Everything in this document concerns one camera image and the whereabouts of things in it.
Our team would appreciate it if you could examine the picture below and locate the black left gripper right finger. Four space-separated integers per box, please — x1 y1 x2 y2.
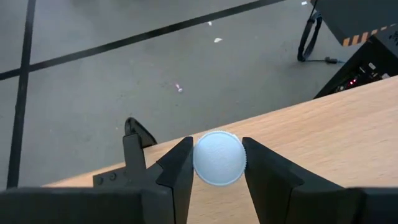
242 136 304 224

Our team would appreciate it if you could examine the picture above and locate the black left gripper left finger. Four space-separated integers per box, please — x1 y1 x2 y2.
156 136 195 224

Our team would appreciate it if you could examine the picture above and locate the blue medicine bottle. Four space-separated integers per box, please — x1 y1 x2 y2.
192 130 248 187

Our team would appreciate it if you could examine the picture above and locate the wooden shelf with black legs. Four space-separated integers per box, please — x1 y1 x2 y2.
43 76 398 224

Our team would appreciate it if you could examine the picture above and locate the black hazard-striped floor mat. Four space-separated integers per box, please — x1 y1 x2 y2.
310 0 398 47

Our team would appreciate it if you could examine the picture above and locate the black hanging cable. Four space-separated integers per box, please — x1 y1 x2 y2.
297 0 346 65

